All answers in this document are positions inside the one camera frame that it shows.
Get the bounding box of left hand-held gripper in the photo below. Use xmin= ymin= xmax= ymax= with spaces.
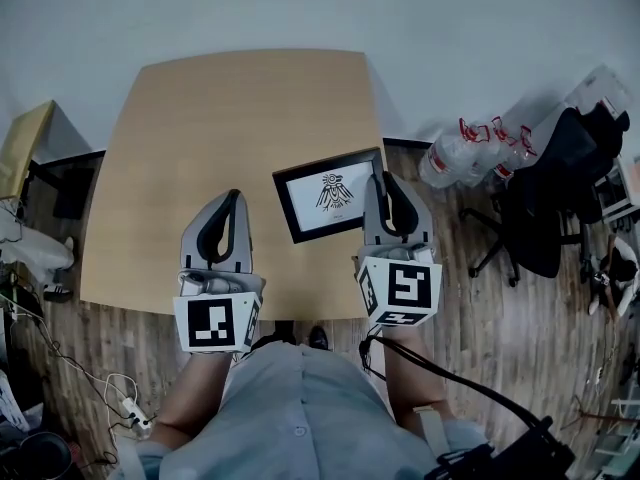
xmin=172 ymin=189 xmax=266 ymax=355

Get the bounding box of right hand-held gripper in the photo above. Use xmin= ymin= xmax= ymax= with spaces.
xmin=355 ymin=171 xmax=444 ymax=328

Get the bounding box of black framed picture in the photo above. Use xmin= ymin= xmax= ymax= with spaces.
xmin=271 ymin=146 xmax=386 ymax=245

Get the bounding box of person's left forearm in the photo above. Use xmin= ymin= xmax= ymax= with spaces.
xmin=148 ymin=350 xmax=235 ymax=443

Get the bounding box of person's right forearm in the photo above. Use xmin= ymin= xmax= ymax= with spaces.
xmin=372 ymin=323 xmax=451 ymax=427

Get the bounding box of black office chair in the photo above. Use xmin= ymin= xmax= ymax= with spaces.
xmin=459 ymin=106 xmax=631 ymax=288

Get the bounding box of person's light blue shirt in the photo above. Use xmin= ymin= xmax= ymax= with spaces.
xmin=109 ymin=340 xmax=494 ymax=480

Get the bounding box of small wooden side table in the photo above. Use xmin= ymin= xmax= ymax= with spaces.
xmin=0 ymin=100 xmax=106 ymax=222

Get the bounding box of white shelf unit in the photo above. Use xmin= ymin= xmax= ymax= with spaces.
xmin=594 ymin=157 xmax=640 ymax=224

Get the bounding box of black waist bag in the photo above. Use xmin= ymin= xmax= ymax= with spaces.
xmin=424 ymin=415 xmax=576 ymax=480

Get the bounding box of brown wooden coat rack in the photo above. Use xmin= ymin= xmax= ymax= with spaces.
xmin=562 ymin=395 xmax=632 ymax=433

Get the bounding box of black round device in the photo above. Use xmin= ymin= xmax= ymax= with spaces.
xmin=17 ymin=431 xmax=74 ymax=480

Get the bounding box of white metal rack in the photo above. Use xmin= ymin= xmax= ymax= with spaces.
xmin=594 ymin=397 xmax=640 ymax=469

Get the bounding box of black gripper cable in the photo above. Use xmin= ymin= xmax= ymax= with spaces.
xmin=359 ymin=335 xmax=554 ymax=429

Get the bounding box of white power cable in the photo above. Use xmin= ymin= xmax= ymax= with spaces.
xmin=103 ymin=373 xmax=139 ymax=419

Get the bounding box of black floor cable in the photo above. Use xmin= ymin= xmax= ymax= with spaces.
xmin=29 ymin=317 xmax=166 ymax=422

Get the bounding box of white shoulder strap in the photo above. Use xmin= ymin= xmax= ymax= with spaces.
xmin=413 ymin=405 xmax=451 ymax=457
xmin=112 ymin=435 xmax=147 ymax=480

